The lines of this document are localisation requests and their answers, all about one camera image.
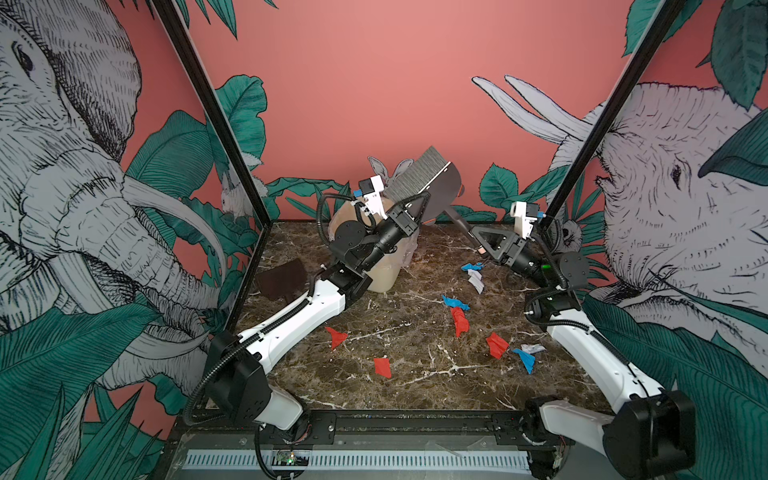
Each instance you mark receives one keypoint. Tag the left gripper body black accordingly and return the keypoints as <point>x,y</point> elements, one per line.
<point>392,233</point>

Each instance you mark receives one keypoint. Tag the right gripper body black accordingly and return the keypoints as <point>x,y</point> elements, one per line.
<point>522,257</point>

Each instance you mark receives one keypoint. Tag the dark brown hand brush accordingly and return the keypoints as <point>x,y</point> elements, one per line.
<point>427,189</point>

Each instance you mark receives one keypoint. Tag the red paper scrap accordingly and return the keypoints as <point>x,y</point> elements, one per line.
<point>461,323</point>
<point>497,345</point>
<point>382,367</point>
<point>336,338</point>

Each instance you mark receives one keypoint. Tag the dark brown dustpan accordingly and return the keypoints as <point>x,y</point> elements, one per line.
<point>286,281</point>

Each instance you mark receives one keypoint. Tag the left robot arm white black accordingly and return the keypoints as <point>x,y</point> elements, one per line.
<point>235,375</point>

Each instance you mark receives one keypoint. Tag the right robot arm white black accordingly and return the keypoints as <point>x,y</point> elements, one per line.
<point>650,432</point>

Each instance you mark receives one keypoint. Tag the blue paper scrap back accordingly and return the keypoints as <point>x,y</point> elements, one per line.
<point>472,267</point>

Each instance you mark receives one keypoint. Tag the blue paper scrap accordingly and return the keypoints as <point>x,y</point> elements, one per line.
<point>455,303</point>
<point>472,267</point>
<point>528,360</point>

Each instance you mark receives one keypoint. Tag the white paper scrap back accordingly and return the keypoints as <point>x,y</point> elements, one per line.
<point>475,279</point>

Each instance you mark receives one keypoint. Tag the white paper scrap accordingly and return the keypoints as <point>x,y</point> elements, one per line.
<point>475,279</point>
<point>532,349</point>

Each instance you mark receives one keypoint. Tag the cream plastic trash bin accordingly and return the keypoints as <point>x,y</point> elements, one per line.
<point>385,273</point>

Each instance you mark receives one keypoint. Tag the blue paper scrap centre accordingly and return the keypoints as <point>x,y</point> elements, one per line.
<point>455,303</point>

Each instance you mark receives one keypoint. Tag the white paper scrap front right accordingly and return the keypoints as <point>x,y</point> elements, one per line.
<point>532,349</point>

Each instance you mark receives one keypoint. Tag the blue paper scrap front right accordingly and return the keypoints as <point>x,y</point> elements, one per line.
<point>528,360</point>

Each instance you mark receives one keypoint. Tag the red paper scrap front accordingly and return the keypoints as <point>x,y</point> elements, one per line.
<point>382,367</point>

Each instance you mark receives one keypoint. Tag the white perforated vent strip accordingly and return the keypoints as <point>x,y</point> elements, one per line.
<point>357,460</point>

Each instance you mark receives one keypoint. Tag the small green circuit board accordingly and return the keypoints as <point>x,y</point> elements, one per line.
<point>287,459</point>

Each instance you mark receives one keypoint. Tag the black front mounting rail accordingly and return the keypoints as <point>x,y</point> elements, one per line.
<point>400,430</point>

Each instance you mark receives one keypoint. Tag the black right frame post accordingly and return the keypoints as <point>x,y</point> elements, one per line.
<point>651,39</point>

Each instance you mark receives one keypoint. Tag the black frame post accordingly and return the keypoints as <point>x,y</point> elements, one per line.
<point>169,15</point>
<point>651,39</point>

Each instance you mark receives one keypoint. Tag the black left frame post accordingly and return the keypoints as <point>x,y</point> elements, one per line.
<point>169,15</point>

